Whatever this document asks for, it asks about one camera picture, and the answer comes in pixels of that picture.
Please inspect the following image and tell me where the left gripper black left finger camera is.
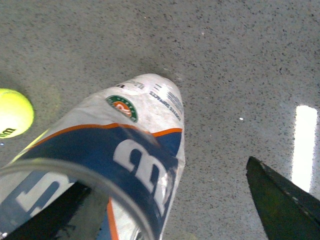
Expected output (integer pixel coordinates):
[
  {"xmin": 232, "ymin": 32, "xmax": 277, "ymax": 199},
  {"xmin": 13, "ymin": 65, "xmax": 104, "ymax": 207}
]
[{"xmin": 4, "ymin": 182, "xmax": 105, "ymax": 240}]

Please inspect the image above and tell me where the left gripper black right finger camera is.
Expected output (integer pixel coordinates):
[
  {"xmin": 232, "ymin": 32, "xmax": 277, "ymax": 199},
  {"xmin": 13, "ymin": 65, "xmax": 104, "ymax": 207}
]
[{"xmin": 246, "ymin": 156, "xmax": 320, "ymax": 240}]

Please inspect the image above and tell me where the clear tennis ball can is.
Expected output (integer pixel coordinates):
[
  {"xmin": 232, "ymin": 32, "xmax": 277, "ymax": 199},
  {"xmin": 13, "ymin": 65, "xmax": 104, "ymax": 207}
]
[{"xmin": 0, "ymin": 73, "xmax": 185, "ymax": 240}]

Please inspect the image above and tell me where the yellow tennis ball with logo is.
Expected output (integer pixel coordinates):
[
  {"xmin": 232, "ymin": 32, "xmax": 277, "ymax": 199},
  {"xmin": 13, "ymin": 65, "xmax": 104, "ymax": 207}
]
[{"xmin": 0, "ymin": 88, "xmax": 35, "ymax": 139}]

